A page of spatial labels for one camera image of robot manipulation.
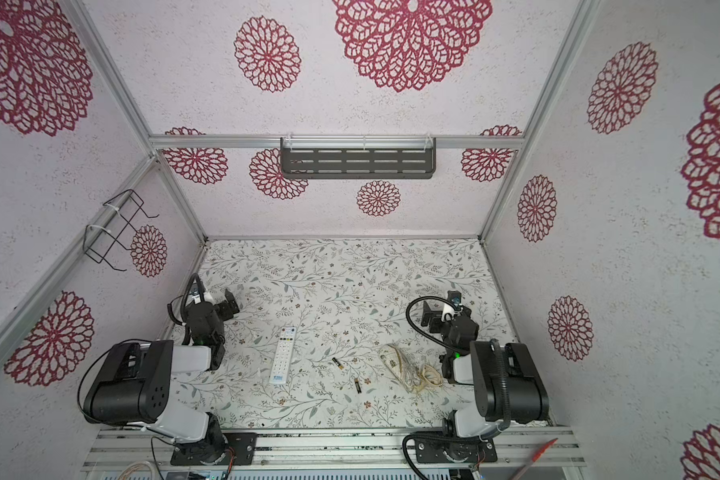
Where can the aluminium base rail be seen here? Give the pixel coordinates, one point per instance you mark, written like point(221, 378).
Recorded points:
point(339, 449)

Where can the dark grey wall shelf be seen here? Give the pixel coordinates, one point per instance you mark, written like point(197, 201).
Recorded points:
point(358, 160)

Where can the black wire wall rack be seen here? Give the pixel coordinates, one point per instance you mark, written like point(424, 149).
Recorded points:
point(100, 238)

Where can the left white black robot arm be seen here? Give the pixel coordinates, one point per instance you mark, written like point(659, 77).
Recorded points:
point(132, 386)

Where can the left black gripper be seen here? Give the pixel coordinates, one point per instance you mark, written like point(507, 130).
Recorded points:
point(228, 303)

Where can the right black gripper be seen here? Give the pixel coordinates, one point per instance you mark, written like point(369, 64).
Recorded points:
point(435, 315)

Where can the red pen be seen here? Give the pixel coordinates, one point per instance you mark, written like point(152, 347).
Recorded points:
point(518, 474)

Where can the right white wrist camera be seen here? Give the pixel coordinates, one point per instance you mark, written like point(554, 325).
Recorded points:
point(454, 302)

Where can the white remote control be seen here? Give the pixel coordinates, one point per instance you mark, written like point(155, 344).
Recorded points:
point(282, 357)

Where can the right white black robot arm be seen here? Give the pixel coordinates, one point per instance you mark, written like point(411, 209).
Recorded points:
point(505, 381)

